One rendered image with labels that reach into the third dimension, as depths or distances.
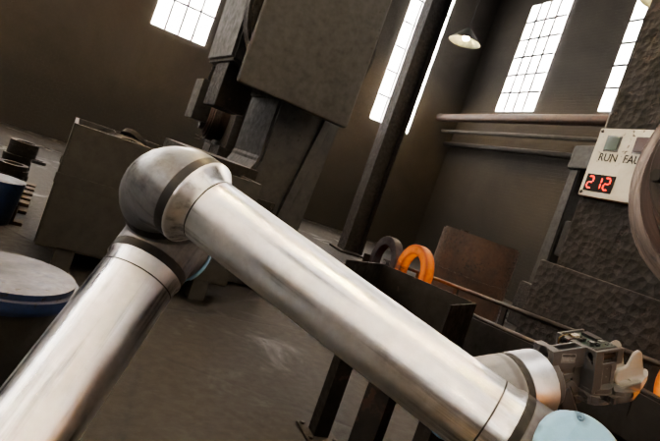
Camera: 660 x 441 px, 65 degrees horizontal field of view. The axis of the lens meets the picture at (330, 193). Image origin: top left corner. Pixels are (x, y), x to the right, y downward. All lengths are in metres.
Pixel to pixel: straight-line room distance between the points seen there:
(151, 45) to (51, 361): 10.02
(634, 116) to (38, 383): 1.35
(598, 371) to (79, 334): 0.68
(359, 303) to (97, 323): 0.33
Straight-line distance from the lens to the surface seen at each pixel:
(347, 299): 0.56
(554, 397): 0.77
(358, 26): 3.51
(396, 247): 1.83
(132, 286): 0.73
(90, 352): 0.71
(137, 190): 0.67
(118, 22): 10.64
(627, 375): 0.90
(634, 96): 1.52
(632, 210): 1.20
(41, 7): 10.74
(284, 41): 3.25
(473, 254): 3.80
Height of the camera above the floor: 0.87
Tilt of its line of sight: 1 degrees down
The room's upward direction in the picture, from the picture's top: 20 degrees clockwise
